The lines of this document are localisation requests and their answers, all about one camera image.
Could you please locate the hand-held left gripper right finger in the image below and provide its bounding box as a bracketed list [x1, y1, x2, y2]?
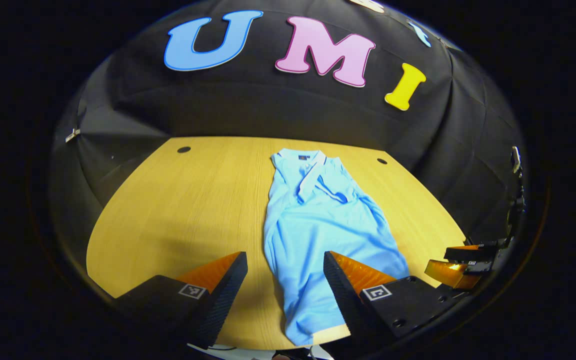
[323, 251, 461, 351]

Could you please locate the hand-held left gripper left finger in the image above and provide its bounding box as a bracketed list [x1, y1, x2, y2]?
[113, 251, 249, 350]

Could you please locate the light blue T-shirt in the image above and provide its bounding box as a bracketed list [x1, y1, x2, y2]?
[263, 148, 411, 347]

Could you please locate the black backdrop cloth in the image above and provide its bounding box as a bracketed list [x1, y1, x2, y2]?
[50, 0, 526, 241]

